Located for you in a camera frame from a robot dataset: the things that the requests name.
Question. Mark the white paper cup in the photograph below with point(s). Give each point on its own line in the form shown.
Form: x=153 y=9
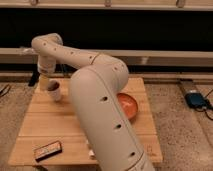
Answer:
x=53 y=90

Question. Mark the wooden table top board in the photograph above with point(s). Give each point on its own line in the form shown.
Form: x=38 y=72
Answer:
x=46 y=122

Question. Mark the white tube bottle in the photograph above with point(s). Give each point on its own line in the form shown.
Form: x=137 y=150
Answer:
x=91 y=153

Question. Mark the orange ceramic bowl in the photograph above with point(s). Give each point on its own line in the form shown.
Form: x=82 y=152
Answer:
x=128 y=104

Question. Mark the blue black power adapter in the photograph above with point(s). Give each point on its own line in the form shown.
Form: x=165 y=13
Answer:
x=197 y=100

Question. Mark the dark snack box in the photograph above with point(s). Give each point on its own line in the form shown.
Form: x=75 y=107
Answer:
x=47 y=151

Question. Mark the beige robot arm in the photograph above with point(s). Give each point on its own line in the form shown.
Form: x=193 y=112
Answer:
x=93 y=90

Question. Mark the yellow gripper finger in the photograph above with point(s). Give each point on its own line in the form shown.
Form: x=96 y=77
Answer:
x=43 y=82

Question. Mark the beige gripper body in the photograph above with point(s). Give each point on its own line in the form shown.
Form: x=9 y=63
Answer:
x=46 y=65

